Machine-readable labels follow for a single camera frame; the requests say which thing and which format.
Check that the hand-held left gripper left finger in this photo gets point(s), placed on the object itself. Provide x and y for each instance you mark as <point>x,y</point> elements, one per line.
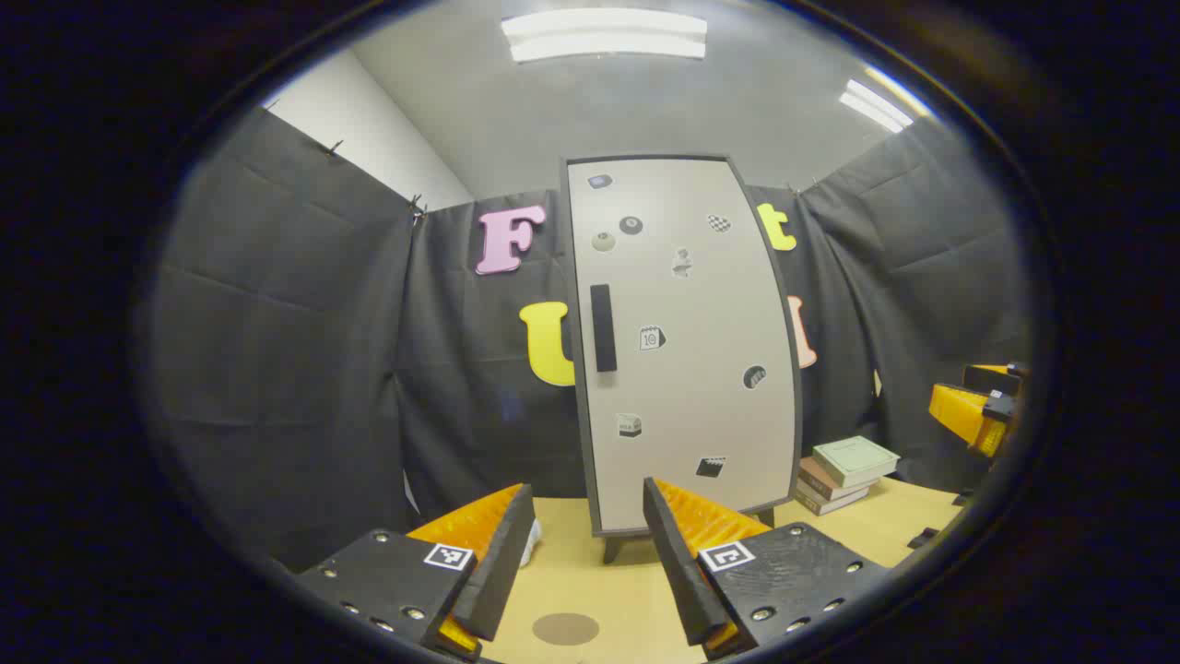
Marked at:
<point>502,553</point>

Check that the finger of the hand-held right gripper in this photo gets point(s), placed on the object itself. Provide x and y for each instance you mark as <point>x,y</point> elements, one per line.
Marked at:
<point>963,415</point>
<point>996,376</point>

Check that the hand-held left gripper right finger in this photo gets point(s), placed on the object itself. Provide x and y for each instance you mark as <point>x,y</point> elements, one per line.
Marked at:
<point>678,563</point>

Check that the dark grey cabinet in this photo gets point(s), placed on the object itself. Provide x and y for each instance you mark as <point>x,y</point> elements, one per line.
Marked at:
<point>612,551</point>

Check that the brown round coaster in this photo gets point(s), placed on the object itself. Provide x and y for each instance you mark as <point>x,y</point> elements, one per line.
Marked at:
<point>565,629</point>

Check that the grey cabinet door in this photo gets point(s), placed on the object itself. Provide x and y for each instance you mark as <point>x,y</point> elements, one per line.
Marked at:
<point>701,304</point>

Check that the small black block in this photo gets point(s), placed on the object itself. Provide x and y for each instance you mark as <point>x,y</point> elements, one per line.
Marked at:
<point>965,497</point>
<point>925,538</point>

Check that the pale green book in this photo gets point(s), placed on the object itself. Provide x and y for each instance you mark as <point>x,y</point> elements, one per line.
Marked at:
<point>855,458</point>

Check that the grey-brown book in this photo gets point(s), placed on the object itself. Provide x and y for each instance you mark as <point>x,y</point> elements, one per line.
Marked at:
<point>825,504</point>

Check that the brown book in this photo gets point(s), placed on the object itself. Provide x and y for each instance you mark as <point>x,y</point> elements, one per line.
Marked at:
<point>816,478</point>

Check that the black backdrop cloth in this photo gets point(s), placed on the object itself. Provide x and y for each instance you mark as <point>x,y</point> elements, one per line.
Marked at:
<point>295,350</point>

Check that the long ceiling light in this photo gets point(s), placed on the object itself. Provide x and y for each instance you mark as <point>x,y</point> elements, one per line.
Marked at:
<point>604,35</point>

